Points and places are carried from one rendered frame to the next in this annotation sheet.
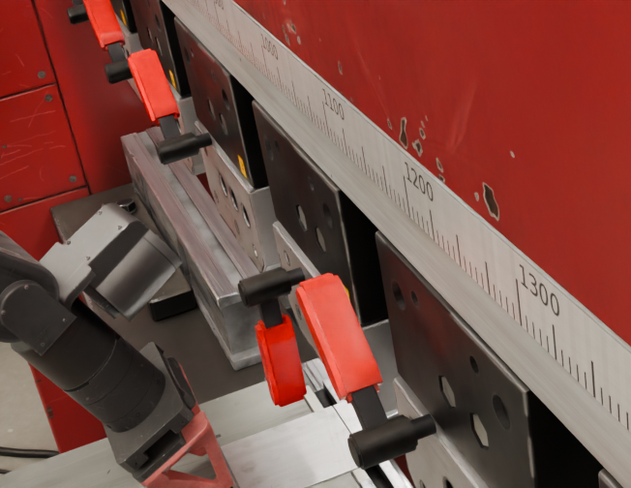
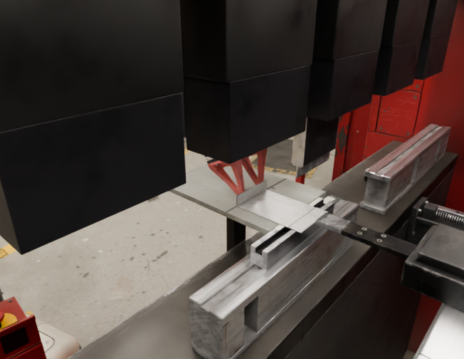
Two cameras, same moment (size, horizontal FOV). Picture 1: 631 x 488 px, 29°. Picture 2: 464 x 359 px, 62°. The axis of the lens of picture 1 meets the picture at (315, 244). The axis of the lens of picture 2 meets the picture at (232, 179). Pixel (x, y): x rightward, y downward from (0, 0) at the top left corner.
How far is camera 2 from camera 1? 0.62 m
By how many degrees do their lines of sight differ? 49
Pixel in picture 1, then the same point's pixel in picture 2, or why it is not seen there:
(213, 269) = (381, 164)
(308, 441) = (287, 207)
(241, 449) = (270, 194)
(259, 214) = not seen: hidden behind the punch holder
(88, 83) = (434, 98)
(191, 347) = (360, 192)
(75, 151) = (414, 123)
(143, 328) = (357, 179)
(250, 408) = (296, 189)
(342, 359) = not seen: hidden behind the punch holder
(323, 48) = not seen: outside the picture
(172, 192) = (414, 142)
